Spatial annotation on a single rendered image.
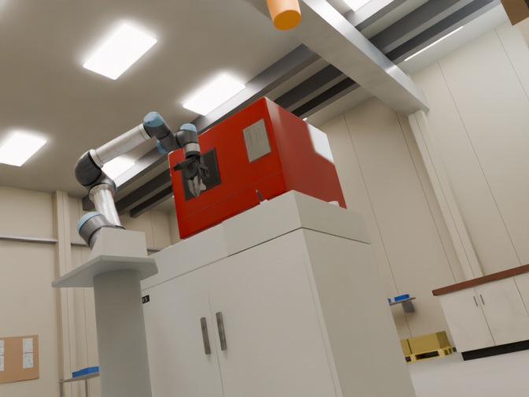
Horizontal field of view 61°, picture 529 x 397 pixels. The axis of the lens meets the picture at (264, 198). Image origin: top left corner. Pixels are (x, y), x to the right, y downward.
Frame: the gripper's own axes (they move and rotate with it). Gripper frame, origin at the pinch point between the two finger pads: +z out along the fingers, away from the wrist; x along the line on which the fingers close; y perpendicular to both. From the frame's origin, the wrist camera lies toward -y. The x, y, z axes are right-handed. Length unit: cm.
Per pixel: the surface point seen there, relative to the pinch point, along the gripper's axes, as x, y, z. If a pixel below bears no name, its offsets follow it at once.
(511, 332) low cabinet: -29, 482, 94
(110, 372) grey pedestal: 8, -45, 69
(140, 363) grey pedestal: 3, -37, 67
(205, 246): -4.1, -4.0, 26.2
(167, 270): 19.3, -4.1, 29.5
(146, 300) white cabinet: 34, -4, 39
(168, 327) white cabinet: 22, -4, 53
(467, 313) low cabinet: 12, 485, 62
